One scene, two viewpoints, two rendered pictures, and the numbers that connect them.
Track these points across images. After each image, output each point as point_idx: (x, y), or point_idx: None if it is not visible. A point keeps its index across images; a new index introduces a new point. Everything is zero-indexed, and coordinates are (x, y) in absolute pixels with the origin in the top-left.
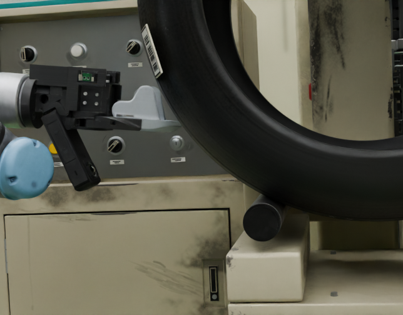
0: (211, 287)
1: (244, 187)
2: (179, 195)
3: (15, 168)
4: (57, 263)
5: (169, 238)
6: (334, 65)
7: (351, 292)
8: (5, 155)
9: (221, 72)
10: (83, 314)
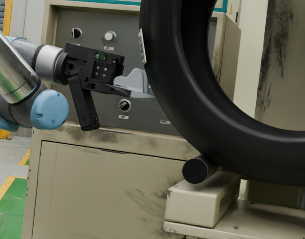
0: None
1: None
2: (161, 147)
3: (42, 108)
4: (71, 179)
5: (149, 175)
6: (275, 74)
7: (248, 229)
8: (37, 99)
9: (183, 68)
10: (83, 217)
